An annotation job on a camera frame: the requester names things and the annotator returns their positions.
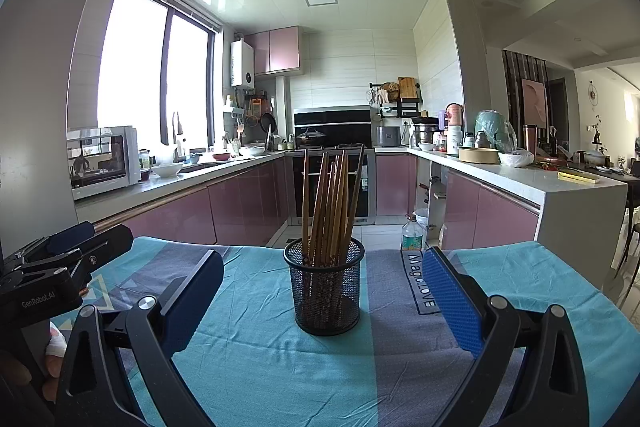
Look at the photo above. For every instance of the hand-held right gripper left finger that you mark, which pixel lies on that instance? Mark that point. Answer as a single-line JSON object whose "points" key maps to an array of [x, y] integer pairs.
{"points": [[197, 292]]}

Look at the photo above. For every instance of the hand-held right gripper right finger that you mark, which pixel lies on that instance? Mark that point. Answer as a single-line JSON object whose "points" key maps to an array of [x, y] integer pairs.
{"points": [[450, 302]]}

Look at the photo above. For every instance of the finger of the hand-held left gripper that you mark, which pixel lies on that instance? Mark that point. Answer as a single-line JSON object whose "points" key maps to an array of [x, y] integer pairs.
{"points": [[112, 247], [70, 237]]}

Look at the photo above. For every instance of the black mesh utensil holder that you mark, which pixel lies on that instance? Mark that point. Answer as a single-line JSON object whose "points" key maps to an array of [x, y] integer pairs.
{"points": [[325, 307]]}

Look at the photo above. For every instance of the bunch of wooden chopsticks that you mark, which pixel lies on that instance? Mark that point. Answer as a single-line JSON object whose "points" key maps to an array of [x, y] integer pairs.
{"points": [[330, 207]]}

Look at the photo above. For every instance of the person's left hand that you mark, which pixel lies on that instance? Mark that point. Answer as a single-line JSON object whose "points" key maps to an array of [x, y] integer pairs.
{"points": [[55, 352]]}

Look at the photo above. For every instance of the plastic oil bottle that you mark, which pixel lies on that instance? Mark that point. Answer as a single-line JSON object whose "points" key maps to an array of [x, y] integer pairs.
{"points": [[413, 234]]}

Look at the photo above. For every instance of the white microwave oven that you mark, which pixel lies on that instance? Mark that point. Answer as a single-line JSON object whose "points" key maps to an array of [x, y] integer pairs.
{"points": [[100, 162]]}

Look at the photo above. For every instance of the white shallow bowl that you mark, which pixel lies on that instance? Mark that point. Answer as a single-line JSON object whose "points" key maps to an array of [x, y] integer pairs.
{"points": [[167, 170]]}

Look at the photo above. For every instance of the pink base cabinet run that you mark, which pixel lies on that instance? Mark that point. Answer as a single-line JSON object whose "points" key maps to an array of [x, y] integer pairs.
{"points": [[500, 222], [240, 207]]}

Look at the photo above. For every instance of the built-in black oven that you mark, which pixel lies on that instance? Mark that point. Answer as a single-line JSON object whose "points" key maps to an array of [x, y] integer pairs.
{"points": [[369, 207]]}

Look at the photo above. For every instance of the blue patterned tablecloth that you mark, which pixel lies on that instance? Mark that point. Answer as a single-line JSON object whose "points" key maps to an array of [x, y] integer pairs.
{"points": [[300, 372]]}

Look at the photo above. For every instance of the kitchen faucet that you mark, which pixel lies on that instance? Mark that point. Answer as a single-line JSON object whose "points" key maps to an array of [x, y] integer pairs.
{"points": [[176, 132]]}

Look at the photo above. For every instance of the red bowl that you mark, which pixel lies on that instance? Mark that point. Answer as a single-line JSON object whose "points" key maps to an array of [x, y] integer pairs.
{"points": [[221, 156]]}

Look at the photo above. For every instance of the round beige container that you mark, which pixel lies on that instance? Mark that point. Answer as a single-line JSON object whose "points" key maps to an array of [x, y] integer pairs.
{"points": [[478, 155]]}

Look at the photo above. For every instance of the white mixing bowl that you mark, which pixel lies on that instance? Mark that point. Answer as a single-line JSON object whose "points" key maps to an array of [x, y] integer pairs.
{"points": [[252, 150]]}

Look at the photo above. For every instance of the white bagged bowl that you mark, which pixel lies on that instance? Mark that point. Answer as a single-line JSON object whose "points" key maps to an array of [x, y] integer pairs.
{"points": [[515, 159]]}

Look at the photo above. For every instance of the white canister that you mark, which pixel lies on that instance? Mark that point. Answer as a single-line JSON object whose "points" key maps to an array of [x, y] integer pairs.
{"points": [[454, 139]]}

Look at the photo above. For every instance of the steel steamer pot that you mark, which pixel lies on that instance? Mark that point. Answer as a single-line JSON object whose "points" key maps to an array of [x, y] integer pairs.
{"points": [[425, 137]]}

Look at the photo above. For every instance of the silver countertop appliance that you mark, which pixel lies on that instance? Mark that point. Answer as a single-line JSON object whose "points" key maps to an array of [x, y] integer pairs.
{"points": [[388, 137]]}

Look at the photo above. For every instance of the yellow flat box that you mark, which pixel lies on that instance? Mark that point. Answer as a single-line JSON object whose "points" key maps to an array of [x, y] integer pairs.
{"points": [[577, 177]]}

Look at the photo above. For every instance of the kitchen window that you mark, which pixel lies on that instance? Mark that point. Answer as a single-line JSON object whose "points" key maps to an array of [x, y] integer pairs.
{"points": [[135, 67]]}

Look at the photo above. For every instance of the green plastic-covered appliance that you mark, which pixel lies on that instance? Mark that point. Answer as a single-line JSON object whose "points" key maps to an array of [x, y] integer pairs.
{"points": [[492, 124]]}

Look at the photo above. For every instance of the hanging frying pan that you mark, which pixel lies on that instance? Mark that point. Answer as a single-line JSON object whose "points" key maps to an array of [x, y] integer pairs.
{"points": [[267, 122]]}

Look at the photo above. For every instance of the pink kettle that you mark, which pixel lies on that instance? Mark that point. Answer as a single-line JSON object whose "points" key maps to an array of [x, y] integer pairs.
{"points": [[454, 113]]}

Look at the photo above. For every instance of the black lidded pot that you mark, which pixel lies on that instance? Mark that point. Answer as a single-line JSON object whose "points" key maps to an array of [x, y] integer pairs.
{"points": [[311, 138]]}

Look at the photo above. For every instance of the dark dining chair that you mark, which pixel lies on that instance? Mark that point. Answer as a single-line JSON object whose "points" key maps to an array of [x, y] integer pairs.
{"points": [[632, 237]]}

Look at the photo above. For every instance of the black range hood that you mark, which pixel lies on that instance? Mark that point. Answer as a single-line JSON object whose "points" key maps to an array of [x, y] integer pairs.
{"points": [[345, 122]]}

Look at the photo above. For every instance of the wooden cutting board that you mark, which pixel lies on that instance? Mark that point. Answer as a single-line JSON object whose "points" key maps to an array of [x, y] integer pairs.
{"points": [[407, 88]]}

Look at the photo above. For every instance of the white water heater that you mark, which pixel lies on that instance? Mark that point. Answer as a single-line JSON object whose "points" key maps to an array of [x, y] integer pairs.
{"points": [[242, 64]]}

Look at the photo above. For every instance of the black wall rack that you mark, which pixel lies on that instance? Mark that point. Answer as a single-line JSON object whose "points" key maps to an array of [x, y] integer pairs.
{"points": [[405, 107]]}

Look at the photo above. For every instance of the pink wall picture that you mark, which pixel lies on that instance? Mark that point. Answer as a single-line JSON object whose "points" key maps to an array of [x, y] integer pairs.
{"points": [[533, 107]]}

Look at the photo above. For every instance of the wall clock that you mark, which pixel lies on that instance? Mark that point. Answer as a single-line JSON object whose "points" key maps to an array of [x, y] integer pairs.
{"points": [[593, 93]]}

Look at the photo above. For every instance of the pink wall cabinet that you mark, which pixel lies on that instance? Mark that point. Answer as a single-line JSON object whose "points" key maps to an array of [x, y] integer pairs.
{"points": [[282, 49]]}

